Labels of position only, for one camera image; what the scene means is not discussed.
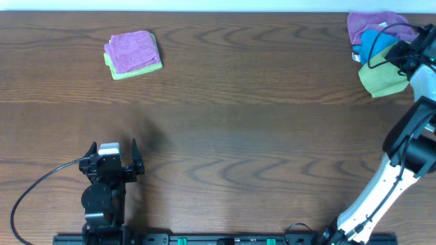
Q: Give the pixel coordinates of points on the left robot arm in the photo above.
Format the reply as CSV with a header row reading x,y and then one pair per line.
x,y
104,200

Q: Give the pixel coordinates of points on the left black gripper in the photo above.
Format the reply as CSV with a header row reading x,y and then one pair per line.
x,y
127,171

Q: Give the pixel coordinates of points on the light green microfiber cloth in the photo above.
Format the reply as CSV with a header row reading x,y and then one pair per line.
x,y
383,80

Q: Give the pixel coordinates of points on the crumpled purple cloth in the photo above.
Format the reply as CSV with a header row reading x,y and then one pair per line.
x,y
359,22

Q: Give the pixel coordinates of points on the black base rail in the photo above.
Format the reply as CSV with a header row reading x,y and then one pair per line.
x,y
165,239

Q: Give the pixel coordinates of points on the crumpled blue cloth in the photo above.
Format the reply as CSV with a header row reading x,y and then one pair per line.
x,y
366,45

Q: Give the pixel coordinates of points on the folded green cloth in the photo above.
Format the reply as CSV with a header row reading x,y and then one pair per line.
x,y
136,71

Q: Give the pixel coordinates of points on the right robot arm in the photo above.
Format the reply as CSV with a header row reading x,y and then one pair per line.
x,y
408,154

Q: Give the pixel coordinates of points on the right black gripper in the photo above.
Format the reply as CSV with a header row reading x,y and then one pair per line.
x,y
399,50

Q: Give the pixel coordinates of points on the folded purple cloth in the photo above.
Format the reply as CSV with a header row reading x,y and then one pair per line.
x,y
133,51

